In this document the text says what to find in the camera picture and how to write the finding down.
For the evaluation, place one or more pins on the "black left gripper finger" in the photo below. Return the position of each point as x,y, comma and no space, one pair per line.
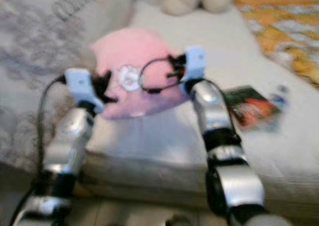
105,76
112,98

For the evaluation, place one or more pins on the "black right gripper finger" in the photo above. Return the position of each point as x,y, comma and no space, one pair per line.
171,61

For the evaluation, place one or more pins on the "pink pillow with white patch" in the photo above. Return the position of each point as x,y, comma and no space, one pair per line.
129,51

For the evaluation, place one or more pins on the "clear plastic water bottle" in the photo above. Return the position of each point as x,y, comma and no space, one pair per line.
281,96

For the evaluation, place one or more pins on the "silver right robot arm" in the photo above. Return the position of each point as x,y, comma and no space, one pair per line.
209,106

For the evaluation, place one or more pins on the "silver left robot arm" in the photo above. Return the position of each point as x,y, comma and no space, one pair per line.
70,141

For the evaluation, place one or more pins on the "cream plush toy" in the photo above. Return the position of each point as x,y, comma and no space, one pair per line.
189,1

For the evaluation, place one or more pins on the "grey patterned white pillow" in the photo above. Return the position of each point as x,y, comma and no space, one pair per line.
40,61

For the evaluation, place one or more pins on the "white quilted bed sheet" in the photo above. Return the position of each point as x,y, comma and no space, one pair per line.
179,136

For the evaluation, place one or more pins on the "grey quilted mattress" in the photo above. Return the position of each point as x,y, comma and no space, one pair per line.
154,193

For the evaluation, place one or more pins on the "yellow orange patterned blanket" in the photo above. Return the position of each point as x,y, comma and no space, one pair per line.
289,36

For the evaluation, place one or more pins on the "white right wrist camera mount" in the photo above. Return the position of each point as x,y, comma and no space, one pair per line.
194,61

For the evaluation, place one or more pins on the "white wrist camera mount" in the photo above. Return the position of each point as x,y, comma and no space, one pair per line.
194,61
79,84

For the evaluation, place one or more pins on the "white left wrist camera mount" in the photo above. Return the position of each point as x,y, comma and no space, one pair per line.
79,84

